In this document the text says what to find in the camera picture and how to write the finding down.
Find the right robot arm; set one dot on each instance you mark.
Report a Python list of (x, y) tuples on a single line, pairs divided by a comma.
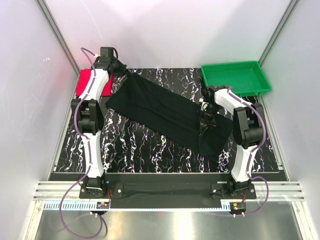
[(249, 133)]

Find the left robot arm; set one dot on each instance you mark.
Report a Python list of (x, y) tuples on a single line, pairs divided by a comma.
[(89, 122)]

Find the black t shirt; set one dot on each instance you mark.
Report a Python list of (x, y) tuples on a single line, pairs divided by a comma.
[(169, 114)]

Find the aluminium front rail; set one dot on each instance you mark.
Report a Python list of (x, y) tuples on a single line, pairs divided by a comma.
[(278, 190)]

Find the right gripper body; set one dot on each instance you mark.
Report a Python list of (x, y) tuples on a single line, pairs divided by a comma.
[(204, 118)]

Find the aluminium frame post left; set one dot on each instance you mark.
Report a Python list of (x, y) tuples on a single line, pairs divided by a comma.
[(57, 34)]

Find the green plastic bin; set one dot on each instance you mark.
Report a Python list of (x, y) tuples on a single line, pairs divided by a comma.
[(246, 78)]

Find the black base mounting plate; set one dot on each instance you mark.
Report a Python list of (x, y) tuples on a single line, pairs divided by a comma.
[(166, 201)]

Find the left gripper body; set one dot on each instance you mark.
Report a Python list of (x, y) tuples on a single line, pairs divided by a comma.
[(119, 69)]

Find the shiny steel front plate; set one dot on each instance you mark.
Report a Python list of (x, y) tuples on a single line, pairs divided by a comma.
[(274, 222)]

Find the folded red t shirt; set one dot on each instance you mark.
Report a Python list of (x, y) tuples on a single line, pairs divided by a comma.
[(84, 77)]

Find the white slotted cable duct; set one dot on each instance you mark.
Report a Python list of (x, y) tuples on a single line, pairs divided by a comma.
[(95, 206)]

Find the aluminium frame post right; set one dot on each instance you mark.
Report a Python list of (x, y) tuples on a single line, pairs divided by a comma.
[(292, 5)]

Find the aluminium frame post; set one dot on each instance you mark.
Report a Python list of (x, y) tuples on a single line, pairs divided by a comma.
[(292, 5), (57, 34)]

